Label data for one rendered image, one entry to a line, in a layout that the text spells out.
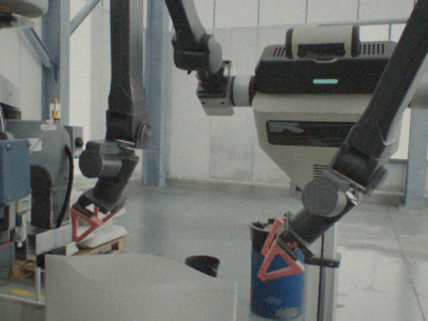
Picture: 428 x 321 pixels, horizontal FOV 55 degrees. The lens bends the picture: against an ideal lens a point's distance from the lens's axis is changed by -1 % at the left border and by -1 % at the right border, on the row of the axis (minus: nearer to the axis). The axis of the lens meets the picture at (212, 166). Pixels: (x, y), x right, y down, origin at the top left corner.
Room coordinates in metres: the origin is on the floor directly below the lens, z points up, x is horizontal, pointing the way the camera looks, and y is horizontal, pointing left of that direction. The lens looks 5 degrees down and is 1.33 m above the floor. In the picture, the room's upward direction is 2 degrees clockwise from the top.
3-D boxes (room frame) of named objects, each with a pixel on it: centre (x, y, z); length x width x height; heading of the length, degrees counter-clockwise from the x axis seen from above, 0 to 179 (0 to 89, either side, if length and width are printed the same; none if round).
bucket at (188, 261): (3.35, 0.06, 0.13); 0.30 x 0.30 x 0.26
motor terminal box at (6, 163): (0.60, 0.32, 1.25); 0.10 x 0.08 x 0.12; 5
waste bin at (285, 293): (3.04, -0.52, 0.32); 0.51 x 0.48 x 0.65; 160
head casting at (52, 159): (1.04, 0.56, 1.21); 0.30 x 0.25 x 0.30; 70
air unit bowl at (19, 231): (0.87, 0.41, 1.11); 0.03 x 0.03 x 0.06
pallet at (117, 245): (4.05, 1.51, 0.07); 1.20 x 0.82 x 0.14; 162
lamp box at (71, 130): (1.13, 0.40, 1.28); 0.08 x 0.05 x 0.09; 70
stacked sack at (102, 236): (4.28, 1.21, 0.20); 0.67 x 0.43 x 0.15; 160
